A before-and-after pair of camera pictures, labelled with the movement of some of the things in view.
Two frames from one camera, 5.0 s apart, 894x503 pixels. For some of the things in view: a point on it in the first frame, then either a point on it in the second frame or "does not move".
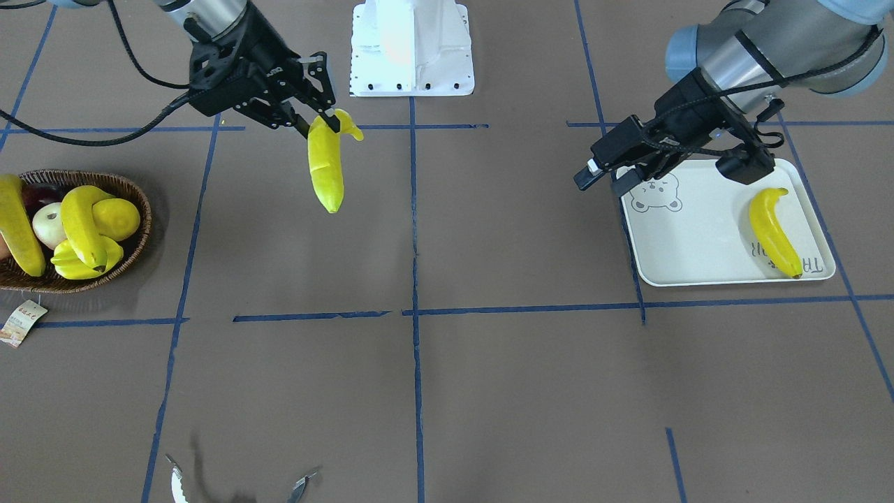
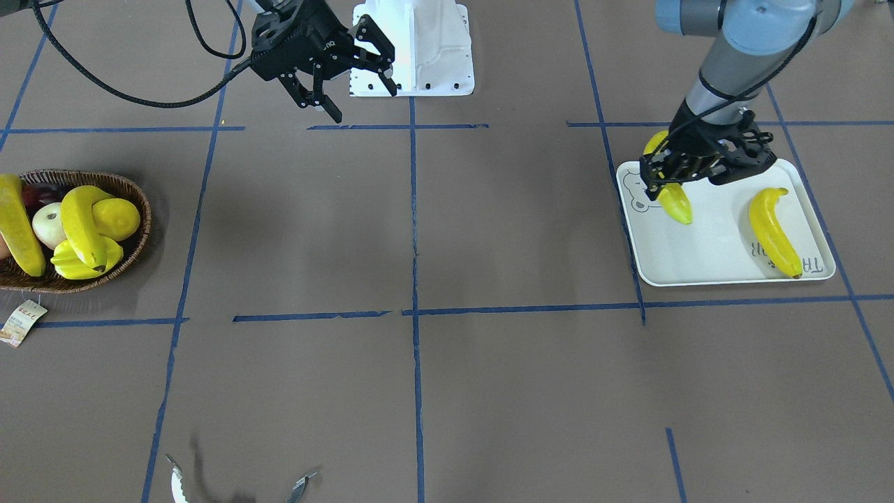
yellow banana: (325, 158) to (673, 197)
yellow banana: (77, 207) does not move
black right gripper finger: (283, 114) to (304, 97)
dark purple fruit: (35, 195) does not move
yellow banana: (15, 223) does not move
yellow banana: (763, 216) does not move
